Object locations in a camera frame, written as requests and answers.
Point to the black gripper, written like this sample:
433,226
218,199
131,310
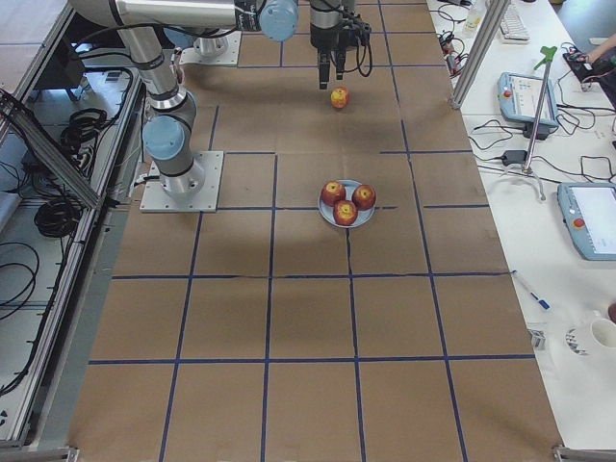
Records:
323,35

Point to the yellow-red apple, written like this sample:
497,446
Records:
339,98

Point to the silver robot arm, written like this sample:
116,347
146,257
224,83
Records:
206,42
167,136

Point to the red apple plate back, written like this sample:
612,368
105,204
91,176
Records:
333,192

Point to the red apple plate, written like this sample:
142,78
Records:
333,192
344,213
364,197

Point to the red apple plate outer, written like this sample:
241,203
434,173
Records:
364,197

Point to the light blue plate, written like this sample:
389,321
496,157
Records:
327,212

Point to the red apple plate front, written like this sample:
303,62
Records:
344,213

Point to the plastic bottle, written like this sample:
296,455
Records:
473,18

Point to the white keyboard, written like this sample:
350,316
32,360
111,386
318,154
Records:
512,28

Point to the teach pendant far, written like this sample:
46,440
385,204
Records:
518,97

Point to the teach pendant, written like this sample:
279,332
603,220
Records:
588,211
518,97

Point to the black power adapter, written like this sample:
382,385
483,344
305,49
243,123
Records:
513,157

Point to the green clamp on rod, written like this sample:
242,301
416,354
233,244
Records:
548,53

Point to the teach pendant near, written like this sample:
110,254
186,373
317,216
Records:
588,211

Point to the blue white pen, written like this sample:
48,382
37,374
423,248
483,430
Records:
533,294

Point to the white mug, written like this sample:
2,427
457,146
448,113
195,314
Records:
595,337

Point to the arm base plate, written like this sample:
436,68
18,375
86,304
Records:
202,187
227,58

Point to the aluminium frame post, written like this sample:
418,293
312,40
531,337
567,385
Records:
482,40

